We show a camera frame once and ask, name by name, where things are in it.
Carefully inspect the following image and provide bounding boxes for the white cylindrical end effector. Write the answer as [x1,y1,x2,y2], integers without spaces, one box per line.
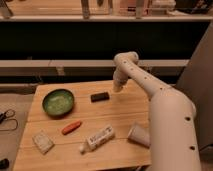
[113,70,128,92]

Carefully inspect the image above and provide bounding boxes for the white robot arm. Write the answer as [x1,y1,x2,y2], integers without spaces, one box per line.
[113,52,201,171]

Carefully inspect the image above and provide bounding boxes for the orange carrot toy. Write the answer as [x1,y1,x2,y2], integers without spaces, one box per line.
[61,121,82,135]

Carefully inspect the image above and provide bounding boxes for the black cable left floor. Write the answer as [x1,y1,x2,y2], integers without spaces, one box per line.
[0,109,19,133]

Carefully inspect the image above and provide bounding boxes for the green bowl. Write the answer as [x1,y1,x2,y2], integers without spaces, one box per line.
[42,89,74,117]

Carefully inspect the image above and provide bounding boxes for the white wrapped packet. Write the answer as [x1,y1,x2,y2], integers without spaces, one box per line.
[32,131,54,155]

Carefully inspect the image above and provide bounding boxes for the black eraser block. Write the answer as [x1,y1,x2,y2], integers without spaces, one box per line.
[91,92,109,102]

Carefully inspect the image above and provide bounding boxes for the black object bottom left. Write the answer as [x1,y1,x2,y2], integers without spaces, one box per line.
[0,158,10,169]

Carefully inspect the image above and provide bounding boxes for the white plastic bottle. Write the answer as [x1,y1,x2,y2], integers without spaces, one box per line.
[79,125,115,154]

